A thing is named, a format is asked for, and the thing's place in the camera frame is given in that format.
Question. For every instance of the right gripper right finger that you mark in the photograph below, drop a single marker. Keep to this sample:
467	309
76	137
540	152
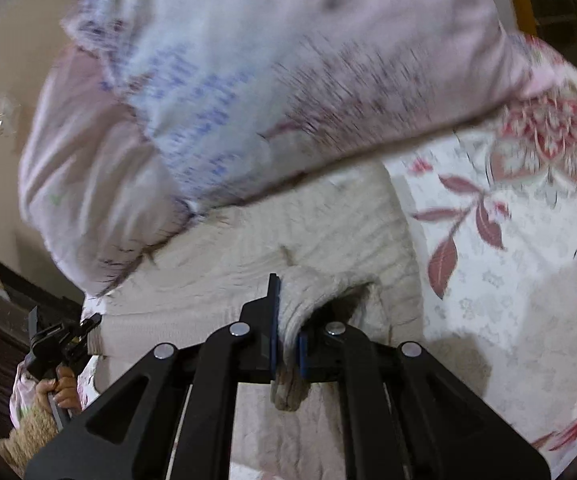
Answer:
405	416

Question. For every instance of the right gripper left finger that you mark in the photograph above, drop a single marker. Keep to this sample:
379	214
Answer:
171	415

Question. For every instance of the beige cable knit sweater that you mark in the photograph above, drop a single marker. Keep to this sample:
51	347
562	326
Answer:
338	236

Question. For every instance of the person's left hand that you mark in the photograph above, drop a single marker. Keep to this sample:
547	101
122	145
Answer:
63	388

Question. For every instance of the pink floral left pillow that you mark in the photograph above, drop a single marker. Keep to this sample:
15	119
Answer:
89	181

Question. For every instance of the floral quilted bedspread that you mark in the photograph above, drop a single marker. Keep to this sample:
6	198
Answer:
492	210

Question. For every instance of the blue pink tree pillow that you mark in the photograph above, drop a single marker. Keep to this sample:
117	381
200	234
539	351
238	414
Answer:
241	95

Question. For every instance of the white wall switch plate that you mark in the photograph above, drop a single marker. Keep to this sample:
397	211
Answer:
9	115

